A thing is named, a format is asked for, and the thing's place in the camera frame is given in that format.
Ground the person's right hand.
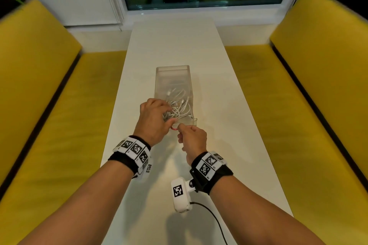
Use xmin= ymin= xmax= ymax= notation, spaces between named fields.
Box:
xmin=177 ymin=123 xmax=208 ymax=167

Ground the person's left hand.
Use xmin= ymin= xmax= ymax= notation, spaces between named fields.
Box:
xmin=133 ymin=98 xmax=177 ymax=147

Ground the bundle of white cables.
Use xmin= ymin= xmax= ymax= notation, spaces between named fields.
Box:
xmin=162 ymin=87 xmax=193 ymax=122

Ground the person's right forearm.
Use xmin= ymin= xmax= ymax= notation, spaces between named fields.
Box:
xmin=211 ymin=175 xmax=326 ymax=245

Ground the person's left forearm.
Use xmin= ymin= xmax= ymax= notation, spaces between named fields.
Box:
xmin=17 ymin=160 xmax=136 ymax=245

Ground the clear plastic box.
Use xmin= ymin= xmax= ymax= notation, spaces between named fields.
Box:
xmin=154 ymin=65 xmax=198 ymax=127

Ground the black wristband with marker tags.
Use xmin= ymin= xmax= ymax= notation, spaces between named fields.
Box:
xmin=189 ymin=151 xmax=234 ymax=195
xmin=108 ymin=135 xmax=152 ymax=181

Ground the yellow upholstered bench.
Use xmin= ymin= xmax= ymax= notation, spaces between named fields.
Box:
xmin=224 ymin=0 xmax=368 ymax=245
xmin=0 ymin=0 xmax=128 ymax=245

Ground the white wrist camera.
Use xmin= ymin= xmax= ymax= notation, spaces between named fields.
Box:
xmin=171 ymin=177 xmax=194 ymax=214

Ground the black camera cable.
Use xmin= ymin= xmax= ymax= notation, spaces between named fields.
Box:
xmin=190 ymin=201 xmax=229 ymax=245

